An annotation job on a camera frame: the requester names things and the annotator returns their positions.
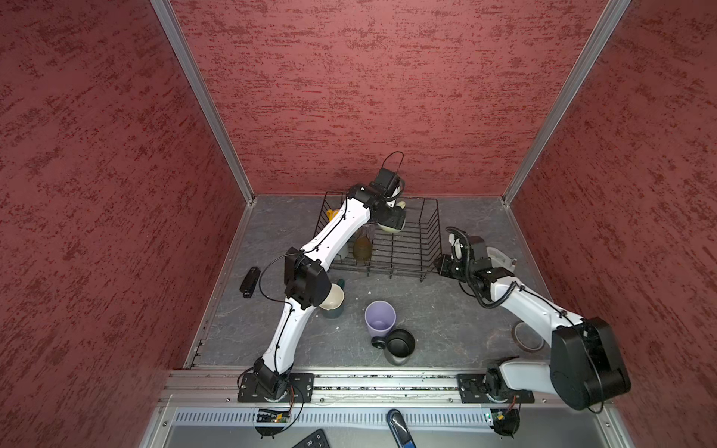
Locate light green mug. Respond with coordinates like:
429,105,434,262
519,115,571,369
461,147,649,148
375,201,406,233

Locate olive glass cup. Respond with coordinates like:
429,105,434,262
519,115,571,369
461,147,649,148
352,233,373,264

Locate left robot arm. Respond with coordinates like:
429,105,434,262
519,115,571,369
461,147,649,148
249,168,406,401

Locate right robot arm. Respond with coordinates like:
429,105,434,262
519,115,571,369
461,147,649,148
435,227,632,411

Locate purple cup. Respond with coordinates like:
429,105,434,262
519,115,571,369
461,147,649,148
364,301,397,338

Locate black mug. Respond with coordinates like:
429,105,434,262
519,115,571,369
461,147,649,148
371,329,416,366

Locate tape roll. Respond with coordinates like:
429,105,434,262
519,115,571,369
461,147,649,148
511,321,546,354

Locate dark green mug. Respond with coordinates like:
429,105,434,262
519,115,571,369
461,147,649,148
319,278,345,319

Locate black blue handheld device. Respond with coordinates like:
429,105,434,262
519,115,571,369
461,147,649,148
387,409,416,448

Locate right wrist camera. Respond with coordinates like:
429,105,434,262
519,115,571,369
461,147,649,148
446,226,472,261

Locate black wire dish rack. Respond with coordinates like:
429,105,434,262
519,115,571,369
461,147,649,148
302,185,442,279

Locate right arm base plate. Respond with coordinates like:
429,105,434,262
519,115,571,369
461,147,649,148
457,373,535,405

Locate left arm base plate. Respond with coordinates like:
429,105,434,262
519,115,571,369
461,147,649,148
236,373,315,404

